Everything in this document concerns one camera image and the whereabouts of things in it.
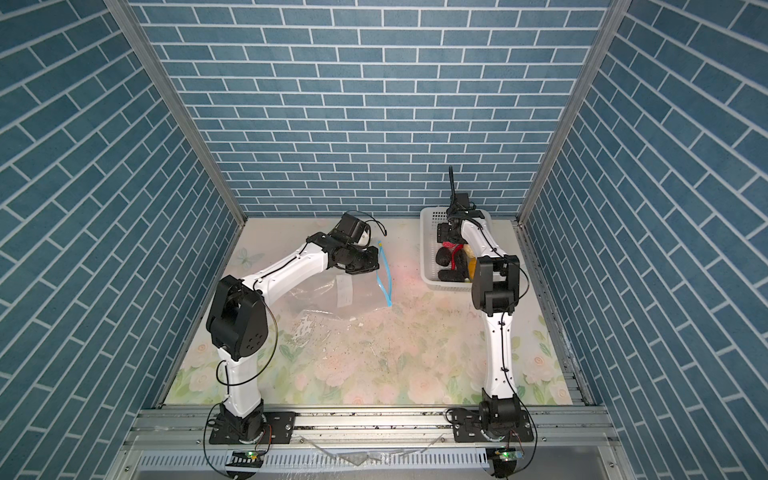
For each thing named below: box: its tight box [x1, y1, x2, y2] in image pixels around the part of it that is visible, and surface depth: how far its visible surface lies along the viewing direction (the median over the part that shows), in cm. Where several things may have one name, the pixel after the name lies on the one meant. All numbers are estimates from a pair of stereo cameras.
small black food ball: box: [435, 246, 452, 267], surface depth 107 cm
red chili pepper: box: [451, 244, 464, 270], surface depth 107 cm
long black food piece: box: [455, 248, 469, 271], surface depth 106 cm
